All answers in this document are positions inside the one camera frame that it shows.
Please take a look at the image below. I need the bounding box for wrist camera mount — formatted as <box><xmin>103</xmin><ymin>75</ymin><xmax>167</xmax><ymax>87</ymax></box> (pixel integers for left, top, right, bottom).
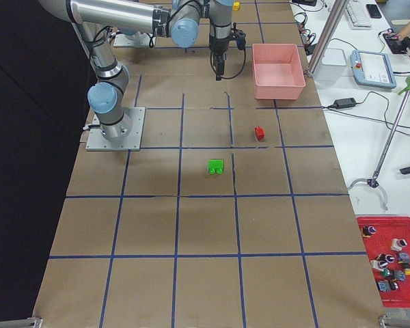
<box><xmin>232</xmin><ymin>29</ymin><xmax>246</xmax><ymax>51</ymax></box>

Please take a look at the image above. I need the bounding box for aluminium frame post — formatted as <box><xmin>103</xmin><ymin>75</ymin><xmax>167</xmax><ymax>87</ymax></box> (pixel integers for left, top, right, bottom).
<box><xmin>306</xmin><ymin>0</ymin><xmax>349</xmax><ymax>77</ymax></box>

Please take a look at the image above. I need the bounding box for red parts tray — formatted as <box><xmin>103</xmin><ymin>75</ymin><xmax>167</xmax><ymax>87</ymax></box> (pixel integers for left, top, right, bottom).
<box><xmin>357</xmin><ymin>216</ymin><xmax>410</xmax><ymax>308</ymax></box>

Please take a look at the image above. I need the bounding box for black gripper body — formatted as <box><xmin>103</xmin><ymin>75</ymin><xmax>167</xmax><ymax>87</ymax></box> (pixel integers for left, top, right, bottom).
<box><xmin>210</xmin><ymin>40</ymin><xmax>228</xmax><ymax>77</ymax></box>

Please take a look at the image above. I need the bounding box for black power adapter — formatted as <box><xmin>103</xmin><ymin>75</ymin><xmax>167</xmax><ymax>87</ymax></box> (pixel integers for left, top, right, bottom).
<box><xmin>331</xmin><ymin>98</ymin><xmax>357</xmax><ymax>109</ymax></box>

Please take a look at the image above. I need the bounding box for white keyboard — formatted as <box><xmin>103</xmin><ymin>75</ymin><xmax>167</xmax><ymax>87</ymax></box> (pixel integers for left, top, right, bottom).
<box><xmin>344</xmin><ymin>1</ymin><xmax>372</xmax><ymax>30</ymax></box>

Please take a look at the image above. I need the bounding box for pink plastic box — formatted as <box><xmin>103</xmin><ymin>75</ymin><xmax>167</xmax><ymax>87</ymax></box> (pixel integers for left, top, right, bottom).
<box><xmin>252</xmin><ymin>44</ymin><xmax>305</xmax><ymax>100</ymax></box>

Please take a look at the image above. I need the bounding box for green toy block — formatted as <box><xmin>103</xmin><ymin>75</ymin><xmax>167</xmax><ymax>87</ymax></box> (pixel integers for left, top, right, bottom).
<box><xmin>208</xmin><ymin>159</ymin><xmax>224</xmax><ymax>175</ymax></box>

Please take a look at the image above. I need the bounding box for white square device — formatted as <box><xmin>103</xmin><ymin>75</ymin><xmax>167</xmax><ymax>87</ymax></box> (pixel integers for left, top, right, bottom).
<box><xmin>314</xmin><ymin>48</ymin><xmax>346</xmax><ymax>89</ymax></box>

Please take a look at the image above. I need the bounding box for teach pendant tablet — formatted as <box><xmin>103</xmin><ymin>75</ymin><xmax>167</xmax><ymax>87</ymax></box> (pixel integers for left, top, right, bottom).
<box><xmin>350</xmin><ymin>50</ymin><xmax>396</xmax><ymax>90</ymax></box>

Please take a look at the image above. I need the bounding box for reach grabber tool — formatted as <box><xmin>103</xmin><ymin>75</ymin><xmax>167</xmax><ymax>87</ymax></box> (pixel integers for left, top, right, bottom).
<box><xmin>348</xmin><ymin>77</ymin><xmax>410</xmax><ymax>210</ymax></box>

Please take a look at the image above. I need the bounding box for red toy block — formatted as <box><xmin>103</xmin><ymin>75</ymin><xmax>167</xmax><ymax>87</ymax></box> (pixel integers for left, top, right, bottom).
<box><xmin>254</xmin><ymin>126</ymin><xmax>265</xmax><ymax>141</ymax></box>

